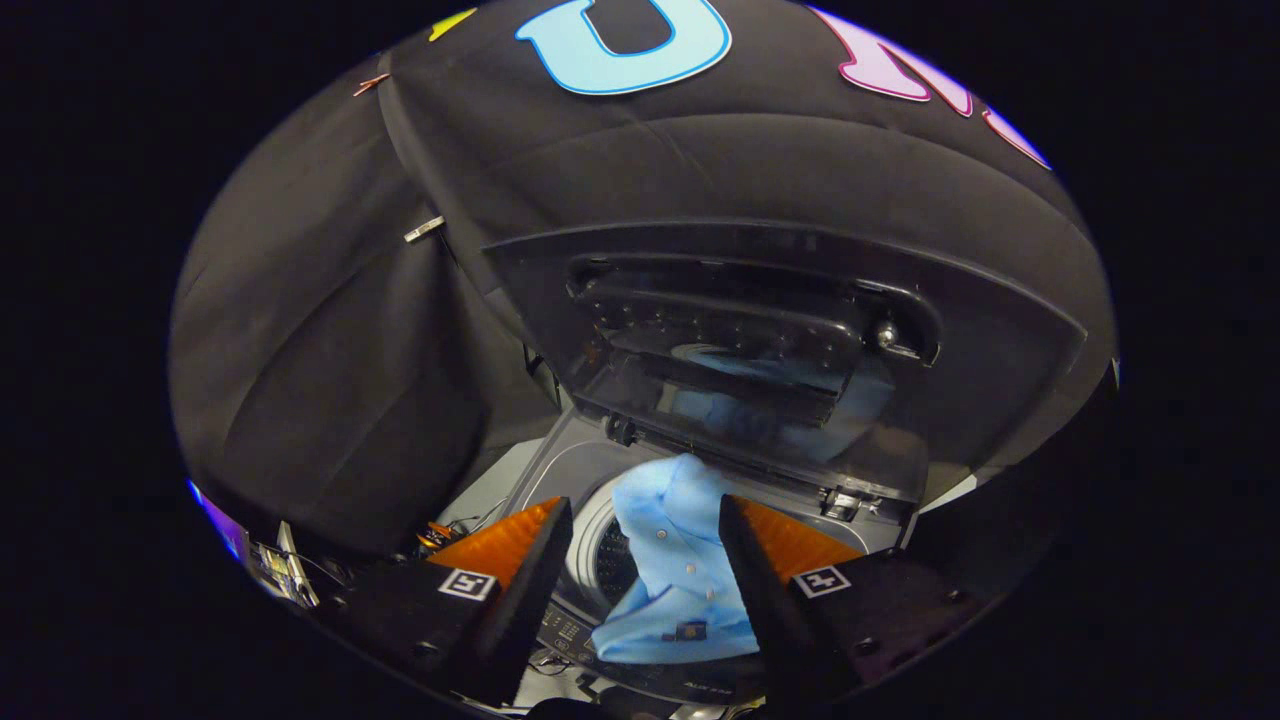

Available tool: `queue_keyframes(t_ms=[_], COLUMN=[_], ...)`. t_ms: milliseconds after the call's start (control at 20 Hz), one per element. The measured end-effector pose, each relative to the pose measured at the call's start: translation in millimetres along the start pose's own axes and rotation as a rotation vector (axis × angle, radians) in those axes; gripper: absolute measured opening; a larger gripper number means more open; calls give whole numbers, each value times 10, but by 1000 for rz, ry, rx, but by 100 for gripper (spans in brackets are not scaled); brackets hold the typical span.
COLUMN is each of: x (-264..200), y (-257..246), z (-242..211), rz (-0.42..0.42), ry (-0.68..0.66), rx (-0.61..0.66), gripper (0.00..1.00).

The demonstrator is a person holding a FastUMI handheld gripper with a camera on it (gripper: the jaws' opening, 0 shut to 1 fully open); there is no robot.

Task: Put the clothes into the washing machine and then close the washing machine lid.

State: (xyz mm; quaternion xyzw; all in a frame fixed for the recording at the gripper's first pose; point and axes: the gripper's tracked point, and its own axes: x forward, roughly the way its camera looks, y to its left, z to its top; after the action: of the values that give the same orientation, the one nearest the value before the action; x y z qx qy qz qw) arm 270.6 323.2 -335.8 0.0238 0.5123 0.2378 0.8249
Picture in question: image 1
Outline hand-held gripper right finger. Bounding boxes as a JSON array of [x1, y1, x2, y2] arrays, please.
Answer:
[[718, 494, 993, 714]]

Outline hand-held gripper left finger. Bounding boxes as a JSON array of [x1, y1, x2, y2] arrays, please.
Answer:
[[320, 496, 575, 707]]

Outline light blue shirt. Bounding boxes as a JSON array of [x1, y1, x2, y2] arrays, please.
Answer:
[[590, 453, 761, 666]]

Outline small electronics board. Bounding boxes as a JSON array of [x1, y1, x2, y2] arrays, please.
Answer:
[[245, 520, 323, 611]]

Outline thin black cables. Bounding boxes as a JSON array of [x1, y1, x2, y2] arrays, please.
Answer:
[[533, 648, 593, 683]]

